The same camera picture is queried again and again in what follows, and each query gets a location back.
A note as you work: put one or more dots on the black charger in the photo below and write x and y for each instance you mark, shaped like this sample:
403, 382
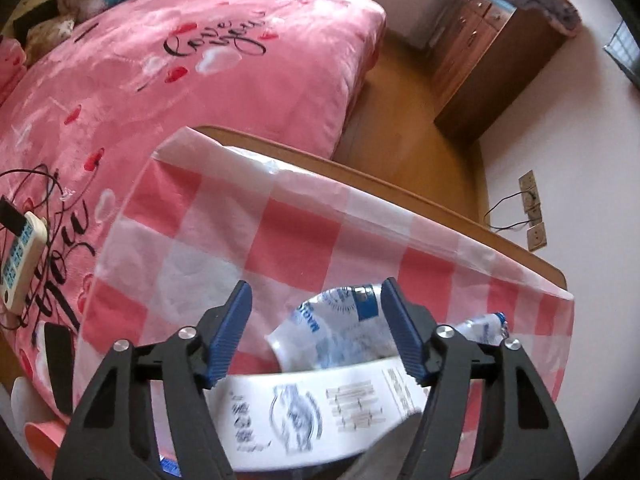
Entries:
7, 215

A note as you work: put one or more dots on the small crushed plastic bottle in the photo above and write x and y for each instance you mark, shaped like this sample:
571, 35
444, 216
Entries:
475, 330

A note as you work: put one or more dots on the white power strip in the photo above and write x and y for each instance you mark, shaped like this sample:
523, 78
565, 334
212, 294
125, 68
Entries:
22, 255

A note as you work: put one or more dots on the floral pillow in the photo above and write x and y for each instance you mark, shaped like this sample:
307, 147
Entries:
50, 32

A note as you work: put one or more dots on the pink printed bedspread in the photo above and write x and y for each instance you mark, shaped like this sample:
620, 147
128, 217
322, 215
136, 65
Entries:
200, 85

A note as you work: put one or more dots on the large crushed plastic bottle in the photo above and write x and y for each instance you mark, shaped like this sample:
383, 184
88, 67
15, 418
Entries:
320, 330

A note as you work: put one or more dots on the wall socket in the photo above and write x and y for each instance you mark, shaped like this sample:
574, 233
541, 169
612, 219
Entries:
528, 182
536, 237
533, 214

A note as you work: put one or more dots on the small side window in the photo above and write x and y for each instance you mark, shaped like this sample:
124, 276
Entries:
625, 45

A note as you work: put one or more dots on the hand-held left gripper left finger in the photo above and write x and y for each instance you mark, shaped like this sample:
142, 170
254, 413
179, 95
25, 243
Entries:
227, 340

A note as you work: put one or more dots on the pink white checkered tablecloth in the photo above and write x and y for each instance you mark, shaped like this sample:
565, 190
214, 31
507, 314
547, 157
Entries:
310, 230

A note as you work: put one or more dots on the wooden cabinet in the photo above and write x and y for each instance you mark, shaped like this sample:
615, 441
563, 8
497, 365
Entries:
485, 60

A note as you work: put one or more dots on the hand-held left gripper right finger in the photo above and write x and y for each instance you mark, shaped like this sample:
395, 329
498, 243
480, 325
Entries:
402, 335

